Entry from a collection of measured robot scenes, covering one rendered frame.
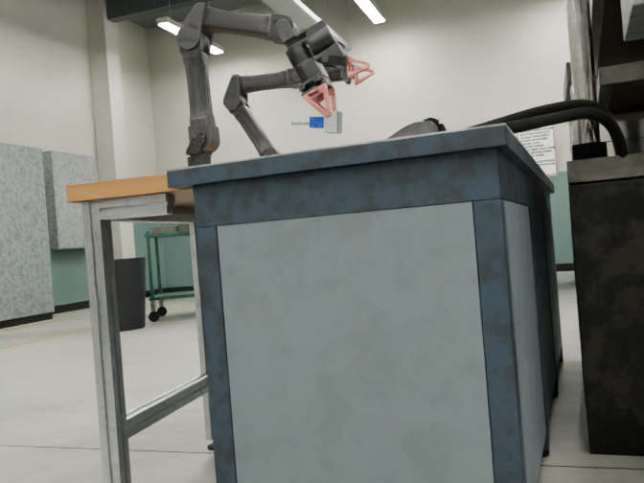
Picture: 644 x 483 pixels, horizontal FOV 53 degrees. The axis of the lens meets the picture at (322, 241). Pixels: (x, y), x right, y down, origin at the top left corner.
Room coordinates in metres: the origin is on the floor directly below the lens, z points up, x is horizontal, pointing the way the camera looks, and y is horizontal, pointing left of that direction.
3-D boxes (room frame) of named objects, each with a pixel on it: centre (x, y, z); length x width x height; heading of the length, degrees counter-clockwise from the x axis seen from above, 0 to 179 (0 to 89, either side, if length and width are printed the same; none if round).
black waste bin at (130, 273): (5.74, 1.81, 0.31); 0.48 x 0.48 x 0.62
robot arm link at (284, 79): (2.31, 0.15, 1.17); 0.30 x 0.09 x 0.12; 76
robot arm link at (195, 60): (1.73, 0.29, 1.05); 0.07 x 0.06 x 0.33; 169
